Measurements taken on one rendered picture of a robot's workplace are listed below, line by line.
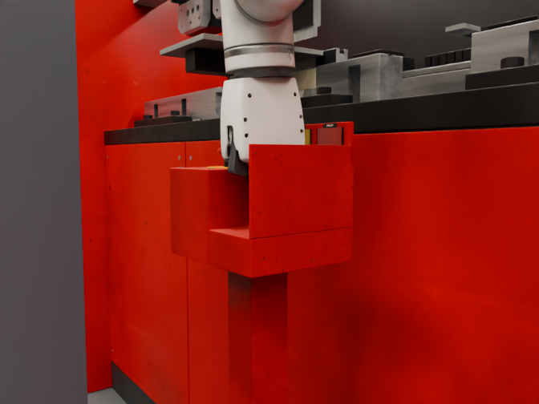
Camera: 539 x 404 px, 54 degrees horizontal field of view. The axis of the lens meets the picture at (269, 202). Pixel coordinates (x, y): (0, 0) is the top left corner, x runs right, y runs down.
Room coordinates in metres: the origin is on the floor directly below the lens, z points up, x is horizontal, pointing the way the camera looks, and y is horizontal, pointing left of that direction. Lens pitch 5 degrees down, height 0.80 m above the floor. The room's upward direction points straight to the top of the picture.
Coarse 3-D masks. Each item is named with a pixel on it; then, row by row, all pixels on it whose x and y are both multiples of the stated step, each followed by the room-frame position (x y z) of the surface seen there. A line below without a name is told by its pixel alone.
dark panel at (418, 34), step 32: (352, 0) 1.72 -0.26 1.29; (384, 0) 1.61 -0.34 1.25; (416, 0) 1.51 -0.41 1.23; (448, 0) 1.43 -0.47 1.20; (480, 0) 1.35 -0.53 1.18; (512, 0) 1.28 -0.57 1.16; (320, 32) 1.85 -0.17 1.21; (352, 32) 1.72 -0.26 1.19; (384, 32) 1.61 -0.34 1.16; (416, 32) 1.51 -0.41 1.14; (416, 64) 1.51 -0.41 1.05
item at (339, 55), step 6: (336, 48) 1.02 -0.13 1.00; (324, 54) 1.05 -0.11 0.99; (330, 54) 1.03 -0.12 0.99; (336, 54) 1.02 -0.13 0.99; (342, 54) 1.03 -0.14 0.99; (318, 60) 1.06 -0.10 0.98; (324, 60) 1.05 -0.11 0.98; (330, 60) 1.03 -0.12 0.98; (336, 60) 1.02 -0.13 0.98; (342, 60) 1.03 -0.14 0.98
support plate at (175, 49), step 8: (184, 40) 0.95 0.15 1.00; (192, 40) 0.93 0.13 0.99; (200, 40) 0.91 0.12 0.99; (208, 40) 0.91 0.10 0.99; (216, 40) 0.91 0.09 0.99; (168, 48) 1.01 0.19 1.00; (176, 48) 0.98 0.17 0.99; (184, 48) 0.98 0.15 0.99; (208, 48) 0.98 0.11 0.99; (216, 48) 0.98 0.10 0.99; (296, 48) 1.01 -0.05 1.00; (304, 48) 1.02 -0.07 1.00; (176, 56) 1.06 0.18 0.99; (184, 56) 1.06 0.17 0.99; (296, 56) 1.06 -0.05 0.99; (304, 56) 1.06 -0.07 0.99; (312, 56) 1.06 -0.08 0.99
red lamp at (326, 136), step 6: (318, 132) 0.71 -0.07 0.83; (324, 132) 0.71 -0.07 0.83; (330, 132) 0.70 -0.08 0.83; (336, 132) 0.69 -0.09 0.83; (318, 138) 0.71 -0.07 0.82; (324, 138) 0.71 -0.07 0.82; (330, 138) 0.70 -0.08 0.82; (336, 138) 0.69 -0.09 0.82; (318, 144) 0.71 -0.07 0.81; (324, 144) 0.71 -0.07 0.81; (330, 144) 0.70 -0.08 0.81; (336, 144) 0.69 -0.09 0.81
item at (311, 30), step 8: (304, 0) 1.11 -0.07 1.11; (312, 0) 1.09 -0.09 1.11; (320, 0) 1.10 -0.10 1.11; (304, 8) 1.11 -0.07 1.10; (312, 8) 1.09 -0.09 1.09; (320, 8) 1.10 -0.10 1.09; (296, 16) 1.13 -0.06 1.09; (304, 16) 1.11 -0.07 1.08; (312, 16) 1.09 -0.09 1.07; (320, 16) 1.10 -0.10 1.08; (296, 24) 1.13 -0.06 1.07; (304, 24) 1.11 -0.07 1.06; (312, 24) 1.09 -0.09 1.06; (320, 24) 1.10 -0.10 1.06; (296, 32) 1.15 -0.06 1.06; (304, 32) 1.12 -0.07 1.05; (312, 32) 1.10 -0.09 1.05; (296, 40) 1.14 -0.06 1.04
